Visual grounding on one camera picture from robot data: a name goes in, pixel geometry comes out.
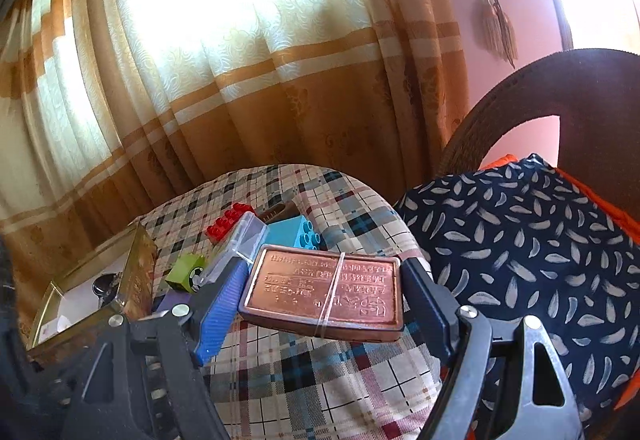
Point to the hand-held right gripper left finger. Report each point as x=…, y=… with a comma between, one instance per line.
x=220, y=315

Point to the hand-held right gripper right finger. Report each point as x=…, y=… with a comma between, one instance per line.
x=427, y=302

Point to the purple small block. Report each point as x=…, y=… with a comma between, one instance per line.
x=172, y=300

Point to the green toy block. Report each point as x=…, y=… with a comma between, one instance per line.
x=180, y=270

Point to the clear plastic case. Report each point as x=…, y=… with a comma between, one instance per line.
x=240, y=240

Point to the gold metal tin tray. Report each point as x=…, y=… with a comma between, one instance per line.
x=135, y=270

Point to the copper rectangular tin box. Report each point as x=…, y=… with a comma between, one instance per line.
x=320, y=290

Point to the blue toy brick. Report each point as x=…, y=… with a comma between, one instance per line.
x=295, y=232

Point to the red toy brick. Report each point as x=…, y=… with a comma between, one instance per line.
x=225, y=222

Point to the black round tin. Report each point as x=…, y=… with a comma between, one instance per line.
x=105, y=285

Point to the navy feather print cushion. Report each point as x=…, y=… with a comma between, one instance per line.
x=525, y=245

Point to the brown comb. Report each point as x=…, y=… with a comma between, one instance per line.
x=280, y=210

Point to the brown woven chair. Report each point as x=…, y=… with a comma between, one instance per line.
x=500, y=104

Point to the orange and cream curtain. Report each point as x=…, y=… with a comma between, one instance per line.
x=250, y=69

